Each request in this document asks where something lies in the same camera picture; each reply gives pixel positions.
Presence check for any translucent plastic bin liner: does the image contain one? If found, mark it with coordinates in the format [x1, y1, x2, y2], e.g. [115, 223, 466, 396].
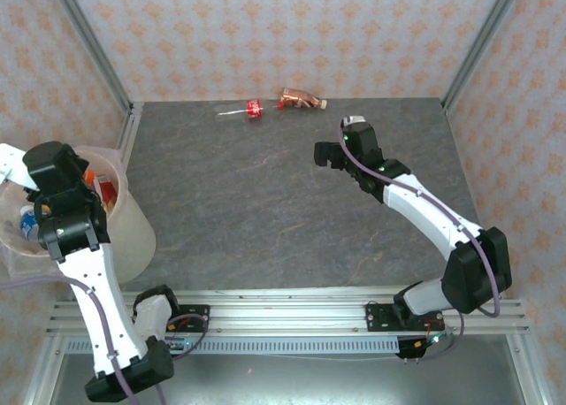
[0, 143, 130, 279]

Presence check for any beige round bin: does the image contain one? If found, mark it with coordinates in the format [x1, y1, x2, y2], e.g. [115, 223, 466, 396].
[0, 144, 157, 287]

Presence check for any crumpled brown label bottle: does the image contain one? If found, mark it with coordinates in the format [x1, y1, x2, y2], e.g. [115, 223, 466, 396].
[278, 87, 329, 111]

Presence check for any clear bottle red cola label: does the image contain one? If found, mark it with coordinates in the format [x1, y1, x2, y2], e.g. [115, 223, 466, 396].
[215, 97, 284, 121]

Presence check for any grey metal sheet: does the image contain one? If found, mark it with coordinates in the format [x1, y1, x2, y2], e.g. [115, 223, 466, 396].
[43, 351, 532, 405]

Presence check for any aluminium table side rail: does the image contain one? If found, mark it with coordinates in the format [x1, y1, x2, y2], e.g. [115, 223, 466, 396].
[115, 102, 145, 157]

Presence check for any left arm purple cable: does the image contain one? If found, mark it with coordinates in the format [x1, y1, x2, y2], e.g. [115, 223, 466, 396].
[0, 275, 209, 405]

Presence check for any aluminium frame post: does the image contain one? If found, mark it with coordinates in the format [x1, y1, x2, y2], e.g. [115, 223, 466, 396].
[47, 0, 134, 114]
[440, 0, 528, 114]

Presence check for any short aluminium frame strut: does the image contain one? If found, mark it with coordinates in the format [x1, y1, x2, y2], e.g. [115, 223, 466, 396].
[21, 333, 67, 405]
[506, 333, 554, 405]

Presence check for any circuit board with wires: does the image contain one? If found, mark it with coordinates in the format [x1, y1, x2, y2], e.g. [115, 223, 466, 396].
[164, 323, 209, 360]
[395, 318, 463, 366]

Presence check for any grey slotted cable duct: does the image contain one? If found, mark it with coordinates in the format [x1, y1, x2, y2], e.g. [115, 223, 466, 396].
[65, 336, 402, 356]

